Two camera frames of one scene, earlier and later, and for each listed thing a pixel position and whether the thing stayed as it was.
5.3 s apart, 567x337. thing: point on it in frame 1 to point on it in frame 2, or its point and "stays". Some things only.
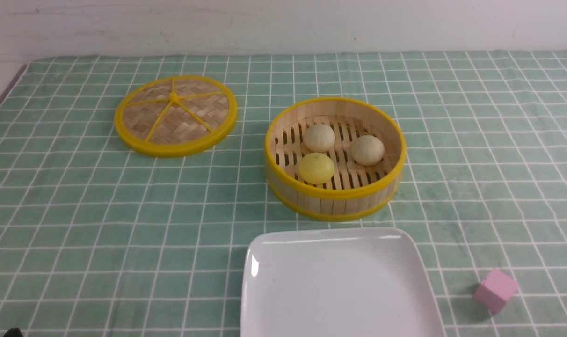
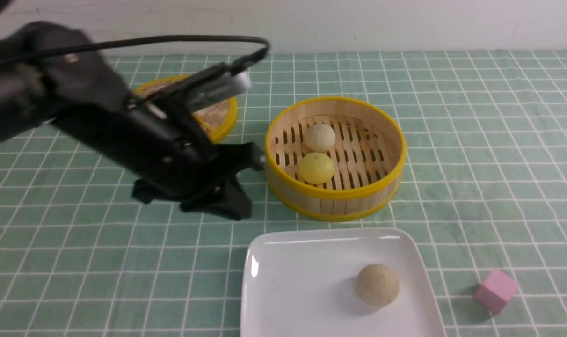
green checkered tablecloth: [83, 238] stays
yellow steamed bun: [316, 168] stays
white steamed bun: [319, 138] stays
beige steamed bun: [367, 150] to [377, 284]
